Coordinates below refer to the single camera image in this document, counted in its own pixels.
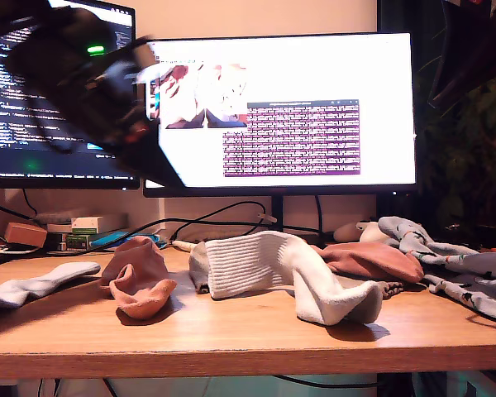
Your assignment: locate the blue plastic packet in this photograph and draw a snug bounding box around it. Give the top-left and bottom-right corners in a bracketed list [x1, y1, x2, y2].
[89, 231, 166, 251]

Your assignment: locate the salmon pink ankle sock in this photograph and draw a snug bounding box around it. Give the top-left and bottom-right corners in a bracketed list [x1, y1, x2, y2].
[100, 236, 178, 320]
[312, 242, 425, 285]

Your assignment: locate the white and green box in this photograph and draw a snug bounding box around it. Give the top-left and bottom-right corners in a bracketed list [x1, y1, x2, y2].
[71, 217, 103, 236]

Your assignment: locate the grey frilled cuff sock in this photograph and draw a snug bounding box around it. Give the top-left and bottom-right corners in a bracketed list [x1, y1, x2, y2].
[334, 272, 407, 300]
[188, 242, 211, 294]

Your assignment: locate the white screen monitor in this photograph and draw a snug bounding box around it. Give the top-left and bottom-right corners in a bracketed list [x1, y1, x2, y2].
[143, 31, 418, 232]

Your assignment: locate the green leafy houseplant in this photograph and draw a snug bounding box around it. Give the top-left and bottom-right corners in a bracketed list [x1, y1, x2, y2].
[413, 53, 496, 241]

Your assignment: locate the white computer mouse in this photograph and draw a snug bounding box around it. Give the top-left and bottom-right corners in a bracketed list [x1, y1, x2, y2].
[333, 222, 363, 243]

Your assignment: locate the black cable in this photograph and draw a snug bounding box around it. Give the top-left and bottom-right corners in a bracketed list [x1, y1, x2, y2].
[313, 196, 324, 239]
[169, 220, 324, 245]
[272, 374, 379, 390]
[101, 200, 269, 251]
[0, 197, 36, 224]

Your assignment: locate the white ribbed sock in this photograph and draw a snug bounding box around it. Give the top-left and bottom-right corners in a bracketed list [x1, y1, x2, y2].
[0, 261, 103, 309]
[205, 230, 384, 327]

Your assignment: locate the white gripper camera box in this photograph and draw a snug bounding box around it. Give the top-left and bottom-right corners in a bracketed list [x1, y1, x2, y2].
[131, 39, 163, 86]

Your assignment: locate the pale blue toucan sock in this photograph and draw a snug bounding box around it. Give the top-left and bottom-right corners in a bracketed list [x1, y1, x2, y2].
[377, 216, 496, 286]
[422, 264, 496, 325]

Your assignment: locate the dark code screen monitor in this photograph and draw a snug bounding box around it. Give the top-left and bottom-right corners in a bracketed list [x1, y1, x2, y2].
[0, 0, 141, 191]

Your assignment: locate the black table leg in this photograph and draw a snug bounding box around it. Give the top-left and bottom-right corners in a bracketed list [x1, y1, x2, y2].
[375, 373, 414, 397]

